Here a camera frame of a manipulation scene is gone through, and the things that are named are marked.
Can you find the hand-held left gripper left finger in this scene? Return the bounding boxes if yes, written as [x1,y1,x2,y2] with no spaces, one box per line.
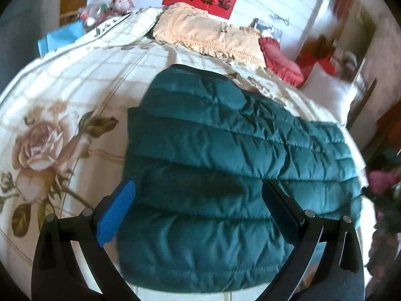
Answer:
[31,178,138,301]

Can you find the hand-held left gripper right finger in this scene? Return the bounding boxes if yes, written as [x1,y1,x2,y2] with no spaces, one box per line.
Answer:
[260,181,365,301]

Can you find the green quilted jacket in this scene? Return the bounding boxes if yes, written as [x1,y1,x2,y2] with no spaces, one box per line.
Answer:
[117,63,364,293]

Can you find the red clothes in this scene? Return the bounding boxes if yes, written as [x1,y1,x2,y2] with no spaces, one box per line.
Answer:
[296,34,338,76]

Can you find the pink artificial flowers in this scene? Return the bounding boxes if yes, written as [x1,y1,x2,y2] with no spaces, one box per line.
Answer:
[365,150,401,236]

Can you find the white pillow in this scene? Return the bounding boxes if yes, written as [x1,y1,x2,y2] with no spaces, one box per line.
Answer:
[302,63,359,124]

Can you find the wooden chair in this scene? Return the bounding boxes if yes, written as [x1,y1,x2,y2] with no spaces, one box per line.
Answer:
[345,56,380,132]

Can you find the floral checked bed quilt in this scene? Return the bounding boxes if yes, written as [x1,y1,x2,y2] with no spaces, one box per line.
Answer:
[0,6,376,301]

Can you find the red frilled pillow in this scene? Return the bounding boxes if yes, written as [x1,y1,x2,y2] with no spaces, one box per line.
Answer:
[258,37,306,88]

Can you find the blue box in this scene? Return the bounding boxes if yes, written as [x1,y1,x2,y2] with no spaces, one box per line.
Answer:
[38,20,85,57]

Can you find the framed photo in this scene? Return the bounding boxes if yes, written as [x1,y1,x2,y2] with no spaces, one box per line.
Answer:
[251,17,284,40]

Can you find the beige frilled pillow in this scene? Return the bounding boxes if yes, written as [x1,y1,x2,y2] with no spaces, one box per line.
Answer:
[153,3,267,68]

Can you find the stuffed toy with red hat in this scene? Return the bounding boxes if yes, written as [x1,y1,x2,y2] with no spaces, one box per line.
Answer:
[113,0,136,15]

